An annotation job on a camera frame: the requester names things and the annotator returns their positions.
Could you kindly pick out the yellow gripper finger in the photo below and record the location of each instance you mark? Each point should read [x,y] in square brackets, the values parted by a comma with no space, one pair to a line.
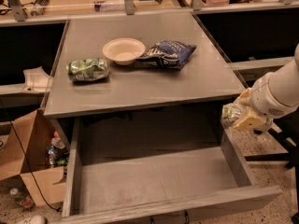
[243,98]
[248,121]

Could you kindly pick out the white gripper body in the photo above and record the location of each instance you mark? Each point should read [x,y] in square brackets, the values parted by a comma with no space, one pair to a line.
[263,99]

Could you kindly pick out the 7up can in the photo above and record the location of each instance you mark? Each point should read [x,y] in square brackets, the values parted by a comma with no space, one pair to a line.
[231,114]

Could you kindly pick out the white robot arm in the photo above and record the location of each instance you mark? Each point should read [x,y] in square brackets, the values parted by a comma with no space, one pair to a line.
[289,69]

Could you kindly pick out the grey counter cabinet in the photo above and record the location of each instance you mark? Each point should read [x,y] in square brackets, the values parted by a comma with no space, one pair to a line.
[206,76]

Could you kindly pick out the grey open drawer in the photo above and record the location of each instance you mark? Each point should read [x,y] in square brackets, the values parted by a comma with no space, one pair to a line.
[170,165]

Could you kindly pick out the blue chip bag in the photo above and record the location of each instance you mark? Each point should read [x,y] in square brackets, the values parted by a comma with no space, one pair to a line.
[168,54]

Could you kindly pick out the white paper bowl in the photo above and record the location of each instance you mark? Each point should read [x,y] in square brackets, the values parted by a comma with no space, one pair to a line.
[123,51]

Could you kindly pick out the green chip bag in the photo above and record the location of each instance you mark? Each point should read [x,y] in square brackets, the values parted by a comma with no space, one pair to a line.
[87,70]

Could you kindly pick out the bottles in box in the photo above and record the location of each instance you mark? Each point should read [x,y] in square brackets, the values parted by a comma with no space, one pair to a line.
[58,155]

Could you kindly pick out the cardboard box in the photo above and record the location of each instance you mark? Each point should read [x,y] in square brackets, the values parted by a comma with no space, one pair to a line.
[25,154]

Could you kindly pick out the white shoe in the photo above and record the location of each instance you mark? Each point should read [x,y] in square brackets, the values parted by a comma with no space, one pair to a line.
[33,220]

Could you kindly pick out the plastic bottle on floor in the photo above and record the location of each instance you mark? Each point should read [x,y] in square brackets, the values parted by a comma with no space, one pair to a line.
[23,199]

